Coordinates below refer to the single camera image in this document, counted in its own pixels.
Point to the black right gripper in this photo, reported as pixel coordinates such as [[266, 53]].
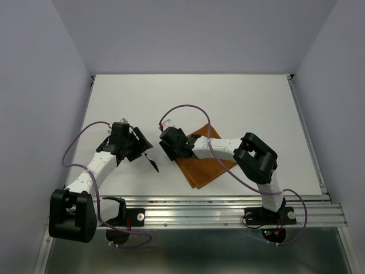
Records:
[[171, 153]]

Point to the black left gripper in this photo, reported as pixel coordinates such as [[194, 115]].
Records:
[[142, 144]]

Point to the orange brown cloth napkin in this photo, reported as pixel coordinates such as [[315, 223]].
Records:
[[200, 172]]

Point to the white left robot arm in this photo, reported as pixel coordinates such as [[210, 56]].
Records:
[[78, 209]]

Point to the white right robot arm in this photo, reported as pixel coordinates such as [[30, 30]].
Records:
[[254, 157]]

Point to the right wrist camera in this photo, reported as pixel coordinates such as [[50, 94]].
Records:
[[167, 123]]

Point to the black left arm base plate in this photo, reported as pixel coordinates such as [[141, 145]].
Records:
[[114, 211]]

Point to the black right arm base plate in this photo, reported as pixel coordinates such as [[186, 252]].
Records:
[[261, 216]]

